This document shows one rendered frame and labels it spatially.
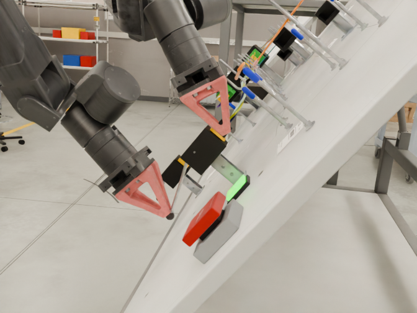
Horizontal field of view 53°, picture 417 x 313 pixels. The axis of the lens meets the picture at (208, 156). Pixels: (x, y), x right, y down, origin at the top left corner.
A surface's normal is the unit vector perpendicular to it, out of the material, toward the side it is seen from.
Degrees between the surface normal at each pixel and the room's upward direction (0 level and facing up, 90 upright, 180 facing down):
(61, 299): 0
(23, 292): 0
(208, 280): 90
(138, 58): 90
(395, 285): 0
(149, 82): 90
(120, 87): 47
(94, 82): 117
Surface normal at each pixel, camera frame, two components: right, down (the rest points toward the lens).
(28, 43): 0.95, -0.14
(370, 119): -0.16, 0.26
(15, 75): -0.06, 0.65
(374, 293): 0.06, -0.96
